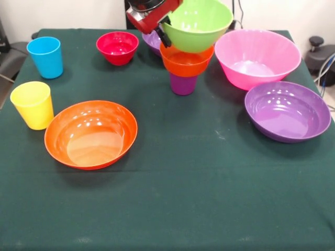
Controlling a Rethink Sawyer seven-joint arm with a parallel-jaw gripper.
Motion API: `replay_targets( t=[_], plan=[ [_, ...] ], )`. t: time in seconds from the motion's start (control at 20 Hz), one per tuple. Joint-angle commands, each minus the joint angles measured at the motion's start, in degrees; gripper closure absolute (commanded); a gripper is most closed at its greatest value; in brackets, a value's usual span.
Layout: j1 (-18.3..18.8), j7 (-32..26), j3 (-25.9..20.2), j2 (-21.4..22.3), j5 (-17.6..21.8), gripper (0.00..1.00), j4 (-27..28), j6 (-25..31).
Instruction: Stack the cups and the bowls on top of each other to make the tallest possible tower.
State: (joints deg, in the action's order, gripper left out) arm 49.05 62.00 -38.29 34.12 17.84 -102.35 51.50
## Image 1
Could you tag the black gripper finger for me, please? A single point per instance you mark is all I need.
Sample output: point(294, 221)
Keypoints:
point(165, 38)

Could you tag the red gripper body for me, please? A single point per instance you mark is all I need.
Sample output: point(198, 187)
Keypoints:
point(154, 18)

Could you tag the purple bowl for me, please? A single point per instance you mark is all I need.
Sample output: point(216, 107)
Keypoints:
point(153, 43)
point(288, 117)

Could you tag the green bowl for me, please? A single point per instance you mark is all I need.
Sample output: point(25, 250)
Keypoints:
point(199, 34)

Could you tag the small orange bowl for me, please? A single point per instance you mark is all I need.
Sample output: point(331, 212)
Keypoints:
point(185, 65)

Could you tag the small red bowl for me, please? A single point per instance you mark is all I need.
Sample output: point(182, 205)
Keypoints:
point(117, 53)

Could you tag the purple plastic cup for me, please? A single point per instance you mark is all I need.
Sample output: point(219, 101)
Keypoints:
point(183, 85)

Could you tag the large pink bowl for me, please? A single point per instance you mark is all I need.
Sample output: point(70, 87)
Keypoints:
point(256, 75)

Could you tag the blue plastic cup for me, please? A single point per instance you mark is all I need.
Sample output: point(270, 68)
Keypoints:
point(48, 65)

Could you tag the large orange bowl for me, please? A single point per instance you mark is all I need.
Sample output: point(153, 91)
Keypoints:
point(89, 136)

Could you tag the black chair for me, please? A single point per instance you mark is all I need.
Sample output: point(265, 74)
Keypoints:
point(11, 60)

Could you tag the yellow plastic cup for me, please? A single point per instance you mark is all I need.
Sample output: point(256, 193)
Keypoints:
point(32, 115)

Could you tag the black equipment with knob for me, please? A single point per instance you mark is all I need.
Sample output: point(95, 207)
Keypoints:
point(318, 60)

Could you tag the dark green table cloth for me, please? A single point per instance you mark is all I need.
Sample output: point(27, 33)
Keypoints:
point(167, 196)

